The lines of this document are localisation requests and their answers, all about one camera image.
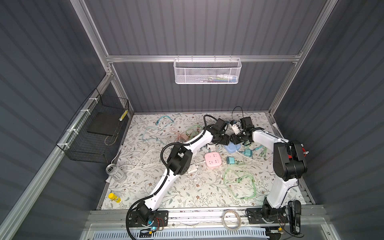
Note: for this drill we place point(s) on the pink power strip cube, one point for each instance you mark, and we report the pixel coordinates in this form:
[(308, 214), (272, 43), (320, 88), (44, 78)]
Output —
[(213, 160)]

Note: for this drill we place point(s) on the teal charger plug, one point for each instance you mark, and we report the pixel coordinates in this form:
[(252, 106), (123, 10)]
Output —
[(230, 160)]

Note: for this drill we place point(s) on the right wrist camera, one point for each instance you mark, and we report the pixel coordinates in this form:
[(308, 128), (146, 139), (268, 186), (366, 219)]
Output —
[(235, 127)]

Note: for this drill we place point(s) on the pink charger plug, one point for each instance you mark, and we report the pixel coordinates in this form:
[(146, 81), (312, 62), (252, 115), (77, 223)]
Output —
[(184, 138)]

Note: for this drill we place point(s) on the black wire basket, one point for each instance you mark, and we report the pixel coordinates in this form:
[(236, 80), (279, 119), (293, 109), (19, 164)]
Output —
[(96, 133)]

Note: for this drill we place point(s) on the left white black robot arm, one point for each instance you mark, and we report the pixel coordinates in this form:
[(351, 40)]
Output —
[(177, 158)]

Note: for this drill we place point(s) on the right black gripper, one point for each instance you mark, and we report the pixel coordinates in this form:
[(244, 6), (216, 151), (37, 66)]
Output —
[(234, 138)]

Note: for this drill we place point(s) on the white wire mesh basket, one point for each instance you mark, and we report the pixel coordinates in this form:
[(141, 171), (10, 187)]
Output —
[(207, 71)]

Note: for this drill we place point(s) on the yellow bottle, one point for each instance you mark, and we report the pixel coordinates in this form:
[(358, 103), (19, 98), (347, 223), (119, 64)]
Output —
[(114, 197)]

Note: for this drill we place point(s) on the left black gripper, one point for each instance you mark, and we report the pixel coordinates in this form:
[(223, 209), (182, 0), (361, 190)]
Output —
[(225, 140)]

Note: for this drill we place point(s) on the white charger plug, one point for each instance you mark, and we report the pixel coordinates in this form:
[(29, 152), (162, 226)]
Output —
[(211, 148)]

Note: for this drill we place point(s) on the blue power strip cube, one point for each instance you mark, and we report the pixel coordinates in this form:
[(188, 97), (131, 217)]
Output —
[(232, 148)]

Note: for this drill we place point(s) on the silver drink can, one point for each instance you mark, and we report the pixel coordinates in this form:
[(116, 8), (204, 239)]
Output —
[(116, 173)]

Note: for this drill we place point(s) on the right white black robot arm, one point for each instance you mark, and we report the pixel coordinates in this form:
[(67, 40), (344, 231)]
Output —
[(289, 164)]

